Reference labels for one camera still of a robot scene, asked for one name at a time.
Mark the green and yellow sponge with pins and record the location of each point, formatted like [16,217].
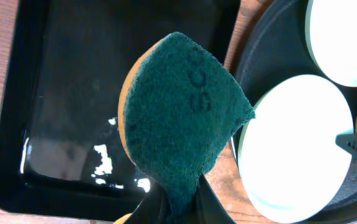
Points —
[177,110]

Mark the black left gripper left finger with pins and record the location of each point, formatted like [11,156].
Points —
[153,209]

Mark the pale green plate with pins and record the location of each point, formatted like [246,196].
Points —
[288,159]

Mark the black round tray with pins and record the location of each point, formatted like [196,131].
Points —
[276,50]

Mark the light blue plate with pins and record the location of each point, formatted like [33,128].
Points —
[331,37]

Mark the black rectangular tray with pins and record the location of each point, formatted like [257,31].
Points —
[60,152]

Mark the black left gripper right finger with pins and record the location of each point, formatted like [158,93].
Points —
[209,208]

